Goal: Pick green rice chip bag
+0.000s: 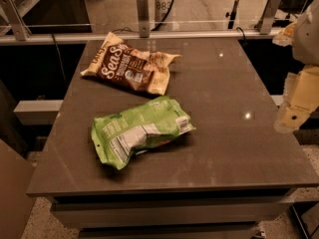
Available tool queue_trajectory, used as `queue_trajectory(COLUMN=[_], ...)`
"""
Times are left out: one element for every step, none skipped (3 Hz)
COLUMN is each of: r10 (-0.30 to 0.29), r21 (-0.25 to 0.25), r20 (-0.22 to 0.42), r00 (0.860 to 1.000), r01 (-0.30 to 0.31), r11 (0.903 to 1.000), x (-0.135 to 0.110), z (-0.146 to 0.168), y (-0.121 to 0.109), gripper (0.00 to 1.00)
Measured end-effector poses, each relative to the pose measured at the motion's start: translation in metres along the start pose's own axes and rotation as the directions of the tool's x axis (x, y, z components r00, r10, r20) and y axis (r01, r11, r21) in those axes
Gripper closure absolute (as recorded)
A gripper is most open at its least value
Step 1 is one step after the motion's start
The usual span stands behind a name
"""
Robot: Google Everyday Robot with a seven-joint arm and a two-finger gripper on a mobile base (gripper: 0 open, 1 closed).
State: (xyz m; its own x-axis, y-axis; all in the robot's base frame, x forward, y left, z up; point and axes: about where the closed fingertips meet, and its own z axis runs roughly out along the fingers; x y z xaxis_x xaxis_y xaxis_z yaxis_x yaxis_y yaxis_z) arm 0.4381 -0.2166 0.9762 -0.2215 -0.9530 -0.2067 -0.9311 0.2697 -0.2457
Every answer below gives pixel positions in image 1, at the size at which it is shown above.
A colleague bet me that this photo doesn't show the metal rail bracket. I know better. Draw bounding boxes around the metal rail bracket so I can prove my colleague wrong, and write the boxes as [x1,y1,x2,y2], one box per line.
[0,0,30,41]
[136,0,151,38]
[256,0,281,35]

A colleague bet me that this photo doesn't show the green rice chip bag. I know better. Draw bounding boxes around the green rice chip bag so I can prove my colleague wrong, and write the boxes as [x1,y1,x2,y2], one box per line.
[91,96,195,170]

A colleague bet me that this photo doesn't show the black cable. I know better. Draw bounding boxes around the black cable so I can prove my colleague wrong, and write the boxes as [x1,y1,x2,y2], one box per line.
[111,0,177,34]

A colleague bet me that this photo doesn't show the white cylinder post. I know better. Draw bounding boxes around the white cylinder post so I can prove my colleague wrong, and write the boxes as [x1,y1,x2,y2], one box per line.
[155,0,173,23]

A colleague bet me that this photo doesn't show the left metal rail bracket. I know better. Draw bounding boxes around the left metal rail bracket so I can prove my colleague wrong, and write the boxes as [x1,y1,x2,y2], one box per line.
[0,0,30,41]

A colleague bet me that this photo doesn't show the horizontal metal rail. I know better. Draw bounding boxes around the horizontal metal rail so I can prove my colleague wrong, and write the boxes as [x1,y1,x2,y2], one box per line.
[0,28,281,46]

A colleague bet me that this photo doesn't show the middle metal rail bracket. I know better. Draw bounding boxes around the middle metal rail bracket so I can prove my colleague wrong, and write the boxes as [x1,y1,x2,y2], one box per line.
[136,0,151,38]

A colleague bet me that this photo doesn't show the brown seaweed snack bag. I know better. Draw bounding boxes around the brown seaweed snack bag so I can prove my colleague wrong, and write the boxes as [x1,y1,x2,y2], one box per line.
[81,32,179,96]

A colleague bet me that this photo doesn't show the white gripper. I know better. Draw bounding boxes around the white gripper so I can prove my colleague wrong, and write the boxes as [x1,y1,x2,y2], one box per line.
[272,0,319,133]

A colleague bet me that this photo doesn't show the right metal rail bracket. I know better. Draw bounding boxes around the right metal rail bracket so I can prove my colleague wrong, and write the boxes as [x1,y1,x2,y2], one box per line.
[256,0,281,35]

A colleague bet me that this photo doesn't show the grey cabinet drawers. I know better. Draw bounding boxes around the grey cabinet drawers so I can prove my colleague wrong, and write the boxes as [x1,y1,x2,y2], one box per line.
[51,194,293,239]

